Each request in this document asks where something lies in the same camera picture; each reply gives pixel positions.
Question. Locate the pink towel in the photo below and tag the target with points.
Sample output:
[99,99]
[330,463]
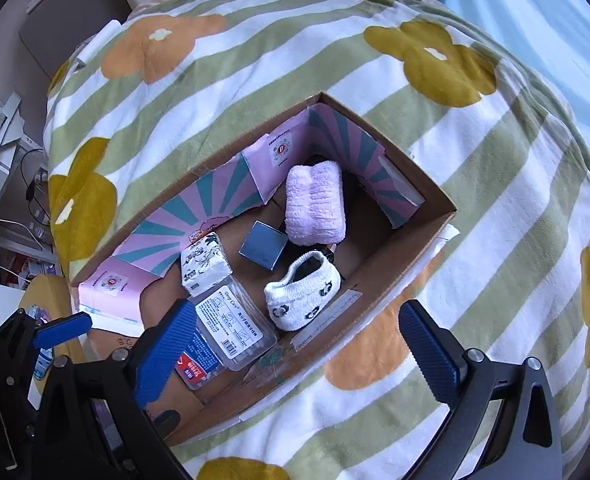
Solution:
[315,200]

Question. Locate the white panda sock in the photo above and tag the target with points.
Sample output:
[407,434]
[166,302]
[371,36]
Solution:
[300,295]

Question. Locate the white black-patterned small box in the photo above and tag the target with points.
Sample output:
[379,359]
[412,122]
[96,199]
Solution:
[205,265]

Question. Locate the pink printed cardboard box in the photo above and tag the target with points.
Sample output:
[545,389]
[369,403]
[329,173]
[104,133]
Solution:
[370,260]

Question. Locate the plastic water bottle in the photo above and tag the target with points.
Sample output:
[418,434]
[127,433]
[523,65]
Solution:
[42,362]

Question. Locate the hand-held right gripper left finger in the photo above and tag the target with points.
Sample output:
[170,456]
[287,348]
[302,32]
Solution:
[167,350]

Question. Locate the clear plastic floss pick box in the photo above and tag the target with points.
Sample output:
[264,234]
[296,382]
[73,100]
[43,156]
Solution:
[235,320]

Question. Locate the small blue box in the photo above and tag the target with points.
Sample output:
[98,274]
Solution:
[264,247]

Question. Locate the light blue sheer curtain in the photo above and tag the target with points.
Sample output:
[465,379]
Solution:
[525,10]

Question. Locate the striped floral blanket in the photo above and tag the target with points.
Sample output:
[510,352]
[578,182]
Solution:
[475,185]

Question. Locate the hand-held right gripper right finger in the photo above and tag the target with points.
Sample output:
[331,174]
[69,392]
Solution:
[427,350]

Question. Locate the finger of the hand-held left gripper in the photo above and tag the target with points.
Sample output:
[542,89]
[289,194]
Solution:
[62,327]
[167,420]

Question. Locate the grey board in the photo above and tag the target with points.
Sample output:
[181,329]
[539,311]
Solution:
[60,35]

